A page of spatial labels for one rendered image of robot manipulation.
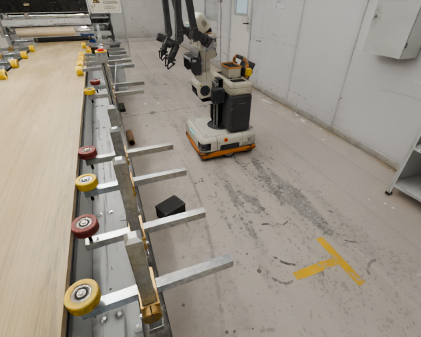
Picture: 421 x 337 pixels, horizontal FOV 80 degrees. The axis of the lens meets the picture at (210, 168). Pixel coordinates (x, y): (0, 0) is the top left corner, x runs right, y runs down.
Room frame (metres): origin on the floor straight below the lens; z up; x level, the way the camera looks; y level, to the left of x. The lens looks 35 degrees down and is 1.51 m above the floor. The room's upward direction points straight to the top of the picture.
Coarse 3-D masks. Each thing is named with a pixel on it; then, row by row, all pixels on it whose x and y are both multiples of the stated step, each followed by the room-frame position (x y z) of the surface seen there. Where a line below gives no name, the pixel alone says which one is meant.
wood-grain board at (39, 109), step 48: (48, 48) 3.81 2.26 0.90; (0, 96) 1.81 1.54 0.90; (48, 96) 1.81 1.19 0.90; (0, 144) 1.09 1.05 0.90; (48, 144) 1.09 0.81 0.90; (0, 192) 0.73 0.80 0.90; (48, 192) 0.73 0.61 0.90; (0, 240) 0.50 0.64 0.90; (48, 240) 0.50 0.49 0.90; (0, 288) 0.35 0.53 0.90; (48, 288) 0.35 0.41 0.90; (0, 336) 0.24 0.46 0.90; (48, 336) 0.24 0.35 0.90
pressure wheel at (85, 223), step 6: (84, 216) 0.59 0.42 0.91; (90, 216) 0.59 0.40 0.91; (72, 222) 0.57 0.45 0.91; (78, 222) 0.57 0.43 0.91; (84, 222) 0.56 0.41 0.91; (90, 222) 0.57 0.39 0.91; (96, 222) 0.57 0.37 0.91; (72, 228) 0.54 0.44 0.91; (78, 228) 0.54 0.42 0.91; (84, 228) 0.54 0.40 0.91; (90, 228) 0.54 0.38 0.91; (96, 228) 0.56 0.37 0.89; (78, 234) 0.53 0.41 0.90; (84, 234) 0.53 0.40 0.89; (90, 234) 0.54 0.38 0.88; (90, 240) 0.56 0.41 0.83
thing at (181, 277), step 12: (204, 264) 0.46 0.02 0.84; (216, 264) 0.46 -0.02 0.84; (228, 264) 0.46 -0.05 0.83; (168, 276) 0.42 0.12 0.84; (180, 276) 0.42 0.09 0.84; (192, 276) 0.42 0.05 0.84; (204, 276) 0.43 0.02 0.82; (132, 288) 0.38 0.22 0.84; (168, 288) 0.39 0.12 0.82; (108, 300) 0.35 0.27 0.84; (120, 300) 0.35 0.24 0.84; (132, 300) 0.36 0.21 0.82; (96, 312) 0.32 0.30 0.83
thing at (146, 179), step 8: (176, 168) 0.94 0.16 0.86; (184, 168) 0.94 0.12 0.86; (144, 176) 0.89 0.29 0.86; (152, 176) 0.89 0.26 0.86; (160, 176) 0.89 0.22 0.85; (168, 176) 0.90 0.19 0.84; (176, 176) 0.92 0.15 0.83; (104, 184) 0.83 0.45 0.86; (112, 184) 0.83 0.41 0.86; (136, 184) 0.85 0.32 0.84; (144, 184) 0.86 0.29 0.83; (88, 192) 0.78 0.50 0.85; (96, 192) 0.79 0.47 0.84; (104, 192) 0.81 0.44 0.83
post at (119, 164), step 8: (112, 160) 0.58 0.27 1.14; (120, 160) 0.57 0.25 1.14; (120, 168) 0.57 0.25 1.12; (120, 176) 0.57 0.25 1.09; (128, 176) 0.57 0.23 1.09; (120, 184) 0.56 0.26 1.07; (128, 184) 0.57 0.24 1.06; (120, 192) 0.56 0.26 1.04; (128, 192) 0.57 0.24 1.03; (128, 200) 0.57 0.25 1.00; (128, 208) 0.57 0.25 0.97; (136, 208) 0.57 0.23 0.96; (128, 216) 0.56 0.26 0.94; (136, 216) 0.57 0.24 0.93; (136, 224) 0.57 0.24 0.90
